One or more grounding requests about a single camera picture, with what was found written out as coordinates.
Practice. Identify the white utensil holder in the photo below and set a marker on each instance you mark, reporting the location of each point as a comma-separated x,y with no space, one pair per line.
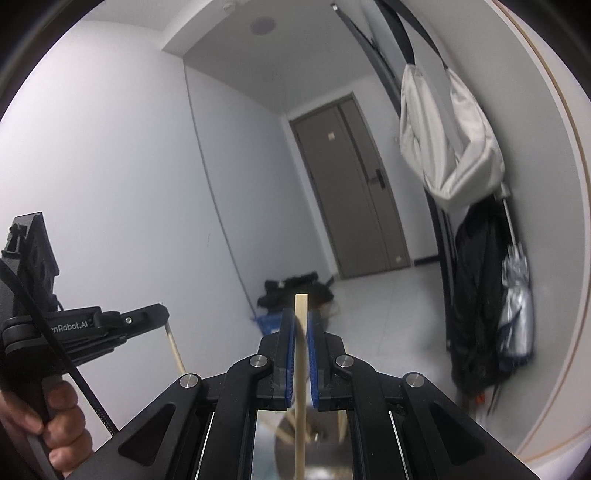
325,457

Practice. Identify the bamboo chopstick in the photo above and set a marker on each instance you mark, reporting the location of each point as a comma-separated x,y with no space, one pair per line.
286,430
174,349
342,425
300,384

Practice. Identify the black clothes pile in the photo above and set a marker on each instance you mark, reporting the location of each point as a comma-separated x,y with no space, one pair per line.
279,295

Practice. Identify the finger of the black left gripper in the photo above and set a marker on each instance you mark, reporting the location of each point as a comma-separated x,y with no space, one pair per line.
146,318

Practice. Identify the black hanging jacket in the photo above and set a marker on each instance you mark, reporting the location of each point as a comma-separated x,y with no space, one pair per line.
482,242

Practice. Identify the white shoulder bag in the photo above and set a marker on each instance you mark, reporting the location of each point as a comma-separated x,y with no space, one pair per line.
456,178

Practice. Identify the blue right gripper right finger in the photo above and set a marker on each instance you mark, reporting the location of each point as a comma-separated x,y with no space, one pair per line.
319,363

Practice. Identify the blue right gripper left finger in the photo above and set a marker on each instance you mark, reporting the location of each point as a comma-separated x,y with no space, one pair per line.
284,361

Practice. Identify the grey entrance door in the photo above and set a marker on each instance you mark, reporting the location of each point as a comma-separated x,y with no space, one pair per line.
352,189

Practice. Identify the person's left hand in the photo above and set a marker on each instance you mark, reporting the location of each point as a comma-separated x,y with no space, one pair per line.
65,435

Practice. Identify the silver folded umbrella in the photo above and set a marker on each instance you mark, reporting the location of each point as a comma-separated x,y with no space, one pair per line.
516,328

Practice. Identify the blue cardboard box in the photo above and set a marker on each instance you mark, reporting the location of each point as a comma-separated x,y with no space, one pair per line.
269,323

